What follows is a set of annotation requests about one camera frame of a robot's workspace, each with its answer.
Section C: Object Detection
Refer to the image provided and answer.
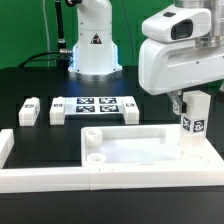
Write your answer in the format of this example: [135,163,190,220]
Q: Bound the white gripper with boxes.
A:
[138,39,224,115]

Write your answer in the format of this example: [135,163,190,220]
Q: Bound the white desk top tray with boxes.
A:
[81,124,222,170]

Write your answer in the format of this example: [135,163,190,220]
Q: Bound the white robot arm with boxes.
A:
[66,0,224,114]

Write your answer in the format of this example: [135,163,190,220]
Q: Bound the white L-shaped corner fence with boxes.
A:
[0,129,224,193]

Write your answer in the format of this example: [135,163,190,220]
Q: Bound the white marker base plate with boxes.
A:
[65,96,137,115]

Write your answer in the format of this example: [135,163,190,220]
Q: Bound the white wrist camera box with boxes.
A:
[142,5,211,43]

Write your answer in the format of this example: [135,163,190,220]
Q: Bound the black cable bundle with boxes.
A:
[18,0,74,68]

